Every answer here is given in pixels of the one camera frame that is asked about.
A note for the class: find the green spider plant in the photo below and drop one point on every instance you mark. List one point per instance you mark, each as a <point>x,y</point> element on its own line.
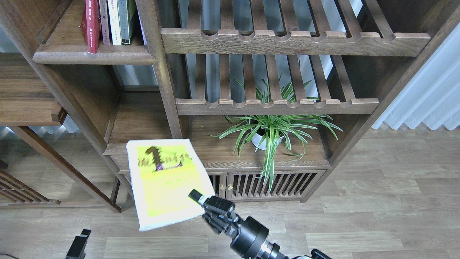
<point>272,128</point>

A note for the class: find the right slatted cabinet door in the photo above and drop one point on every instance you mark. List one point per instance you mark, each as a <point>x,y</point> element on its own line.
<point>287,185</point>

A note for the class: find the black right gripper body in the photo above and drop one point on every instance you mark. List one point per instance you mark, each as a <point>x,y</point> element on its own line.
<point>249,237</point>

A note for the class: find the white plant pot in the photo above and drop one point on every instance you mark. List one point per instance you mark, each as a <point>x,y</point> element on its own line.
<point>266,139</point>

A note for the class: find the wooden slatted rack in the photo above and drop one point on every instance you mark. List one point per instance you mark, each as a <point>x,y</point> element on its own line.
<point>18,193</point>

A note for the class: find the white upright book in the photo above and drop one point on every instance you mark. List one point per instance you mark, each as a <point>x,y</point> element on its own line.
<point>114,22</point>

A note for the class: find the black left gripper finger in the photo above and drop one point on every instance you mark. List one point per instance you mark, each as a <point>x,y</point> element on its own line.
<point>77,249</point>

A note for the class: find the small wooden drawer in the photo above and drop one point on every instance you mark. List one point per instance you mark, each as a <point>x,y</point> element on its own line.
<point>121,161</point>

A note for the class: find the maroon book white characters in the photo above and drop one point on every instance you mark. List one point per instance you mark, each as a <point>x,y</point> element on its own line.
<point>105,26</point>

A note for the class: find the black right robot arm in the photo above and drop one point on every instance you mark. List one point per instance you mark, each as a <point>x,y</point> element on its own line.
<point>249,236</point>

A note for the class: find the yellow green book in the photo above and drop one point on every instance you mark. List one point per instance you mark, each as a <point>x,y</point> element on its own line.
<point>163,173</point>

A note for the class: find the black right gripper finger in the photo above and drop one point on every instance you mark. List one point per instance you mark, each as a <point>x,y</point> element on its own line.
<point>215,206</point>

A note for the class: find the white curtain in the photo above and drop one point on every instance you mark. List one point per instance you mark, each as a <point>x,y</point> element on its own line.
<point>432,97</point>

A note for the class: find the red book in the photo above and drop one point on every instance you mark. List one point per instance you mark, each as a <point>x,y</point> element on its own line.
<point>91,25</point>

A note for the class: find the wooden side table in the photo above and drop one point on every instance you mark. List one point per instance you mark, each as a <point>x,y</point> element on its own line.
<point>27,102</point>

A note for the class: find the grey green upright book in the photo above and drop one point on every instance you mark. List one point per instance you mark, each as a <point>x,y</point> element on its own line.
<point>127,10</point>

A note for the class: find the dark wooden bookshelf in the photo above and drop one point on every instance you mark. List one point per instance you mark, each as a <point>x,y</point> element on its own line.
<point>193,62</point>

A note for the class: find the slatted cabinet door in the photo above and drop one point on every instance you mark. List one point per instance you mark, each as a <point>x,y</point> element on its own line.
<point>218,180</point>
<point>287,185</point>

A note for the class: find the left slatted cabinet door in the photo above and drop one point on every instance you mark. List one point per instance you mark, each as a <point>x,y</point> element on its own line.
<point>218,180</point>

